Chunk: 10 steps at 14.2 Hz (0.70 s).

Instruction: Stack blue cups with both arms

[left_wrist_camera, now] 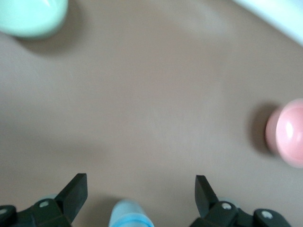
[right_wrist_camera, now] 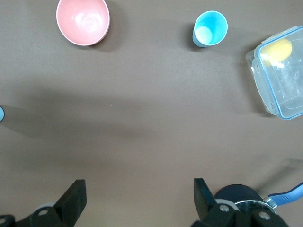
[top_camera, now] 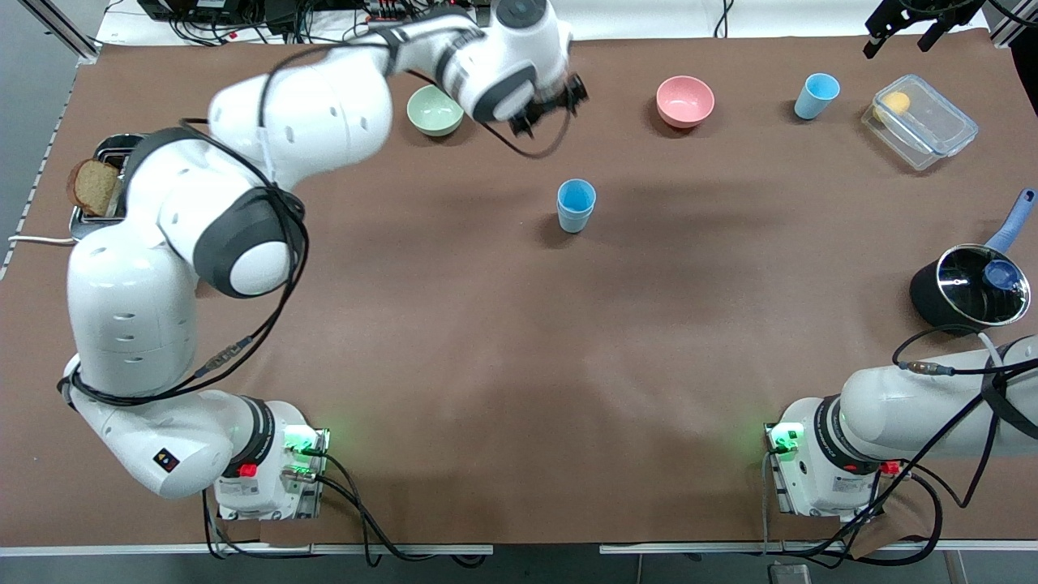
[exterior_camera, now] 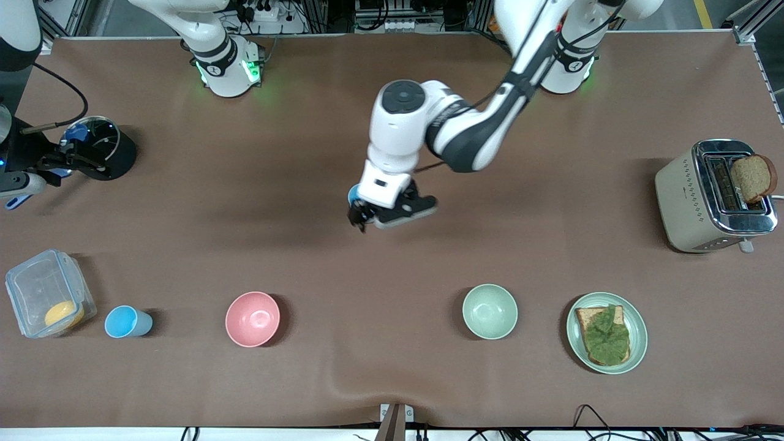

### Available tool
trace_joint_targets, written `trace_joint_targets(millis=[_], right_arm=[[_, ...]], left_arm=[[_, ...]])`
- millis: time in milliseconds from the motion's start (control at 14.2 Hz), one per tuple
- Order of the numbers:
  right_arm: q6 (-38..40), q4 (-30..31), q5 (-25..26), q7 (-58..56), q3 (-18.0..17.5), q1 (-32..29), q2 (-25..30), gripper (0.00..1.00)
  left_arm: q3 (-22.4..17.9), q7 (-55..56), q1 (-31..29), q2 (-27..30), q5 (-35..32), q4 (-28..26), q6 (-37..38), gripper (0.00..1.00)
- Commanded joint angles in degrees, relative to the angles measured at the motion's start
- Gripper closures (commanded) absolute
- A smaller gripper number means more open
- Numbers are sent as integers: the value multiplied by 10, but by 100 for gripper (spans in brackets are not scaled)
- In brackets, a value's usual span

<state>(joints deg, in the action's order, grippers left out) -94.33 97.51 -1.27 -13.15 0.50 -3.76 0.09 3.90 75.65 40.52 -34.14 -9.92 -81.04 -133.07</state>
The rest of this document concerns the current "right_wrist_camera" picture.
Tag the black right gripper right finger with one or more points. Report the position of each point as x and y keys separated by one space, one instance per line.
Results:
x=204 y=201

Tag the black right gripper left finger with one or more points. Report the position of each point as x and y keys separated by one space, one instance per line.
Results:
x=71 y=201

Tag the blue plastic cup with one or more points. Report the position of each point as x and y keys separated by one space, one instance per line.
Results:
x=1 y=113
x=213 y=28

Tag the glass lid with blue knob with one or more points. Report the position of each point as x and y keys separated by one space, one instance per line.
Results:
x=248 y=206

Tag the clear plastic storage container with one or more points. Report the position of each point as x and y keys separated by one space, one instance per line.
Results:
x=284 y=82

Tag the round yellow object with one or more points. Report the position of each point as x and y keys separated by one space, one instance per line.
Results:
x=279 y=50

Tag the pink bowl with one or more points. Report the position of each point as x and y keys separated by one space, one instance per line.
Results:
x=82 y=21

